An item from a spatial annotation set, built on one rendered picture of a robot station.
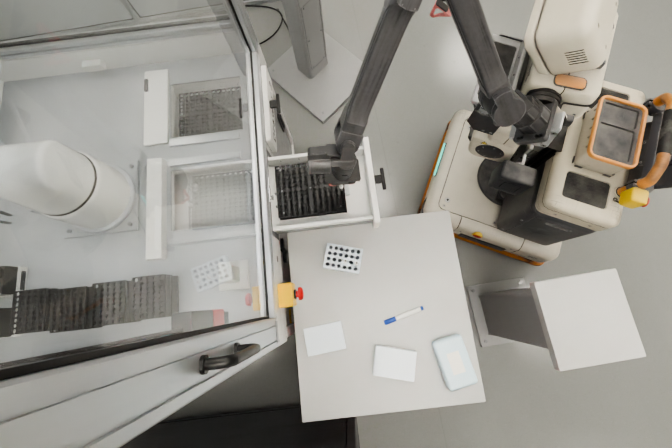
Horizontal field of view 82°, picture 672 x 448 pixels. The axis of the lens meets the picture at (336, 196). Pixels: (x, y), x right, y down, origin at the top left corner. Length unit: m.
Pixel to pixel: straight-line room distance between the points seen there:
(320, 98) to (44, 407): 2.17
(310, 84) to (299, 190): 1.25
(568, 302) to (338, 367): 0.79
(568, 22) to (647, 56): 2.06
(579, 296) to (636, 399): 1.09
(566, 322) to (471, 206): 0.70
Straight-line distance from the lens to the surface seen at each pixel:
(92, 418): 0.42
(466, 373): 1.38
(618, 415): 2.53
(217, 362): 0.62
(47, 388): 0.37
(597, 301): 1.58
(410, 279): 1.38
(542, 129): 1.11
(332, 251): 1.33
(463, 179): 2.00
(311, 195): 1.27
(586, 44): 1.07
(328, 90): 2.41
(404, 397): 1.40
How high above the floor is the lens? 2.12
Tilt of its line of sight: 75 degrees down
